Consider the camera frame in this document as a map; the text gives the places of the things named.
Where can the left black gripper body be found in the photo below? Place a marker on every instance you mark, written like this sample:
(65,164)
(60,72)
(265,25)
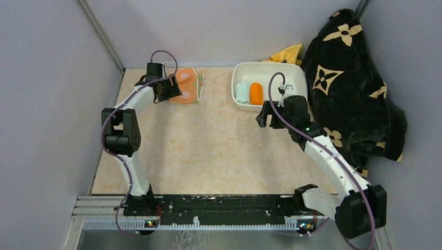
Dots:
(168,90)

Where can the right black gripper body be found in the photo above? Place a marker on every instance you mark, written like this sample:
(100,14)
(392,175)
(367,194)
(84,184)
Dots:
(274,123)

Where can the orange polka dot towel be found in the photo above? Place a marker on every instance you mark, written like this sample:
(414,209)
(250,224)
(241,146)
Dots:
(190,82)

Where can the plain bright orange towel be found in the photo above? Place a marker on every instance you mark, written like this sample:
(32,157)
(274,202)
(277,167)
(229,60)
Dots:
(256,94)

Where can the light mint green towel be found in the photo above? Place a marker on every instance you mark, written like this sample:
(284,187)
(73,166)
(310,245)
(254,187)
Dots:
(243,93)

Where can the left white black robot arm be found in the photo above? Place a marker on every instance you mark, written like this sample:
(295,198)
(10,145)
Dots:
(121,136)

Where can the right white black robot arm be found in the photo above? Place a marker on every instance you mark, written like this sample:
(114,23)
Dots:
(357,205)

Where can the white plastic bin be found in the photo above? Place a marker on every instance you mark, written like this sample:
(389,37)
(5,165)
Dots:
(261,72)

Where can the yellow towel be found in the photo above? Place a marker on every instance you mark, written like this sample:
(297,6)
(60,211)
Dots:
(290,55)

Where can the black floral blanket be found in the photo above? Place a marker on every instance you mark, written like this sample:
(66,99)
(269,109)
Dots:
(348,96)

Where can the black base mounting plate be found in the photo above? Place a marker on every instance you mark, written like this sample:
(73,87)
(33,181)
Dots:
(217,210)

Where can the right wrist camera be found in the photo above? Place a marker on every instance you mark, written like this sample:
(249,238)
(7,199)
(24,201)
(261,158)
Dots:
(286,90)

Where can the aluminium frame rail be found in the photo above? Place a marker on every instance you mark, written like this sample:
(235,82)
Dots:
(105,212)

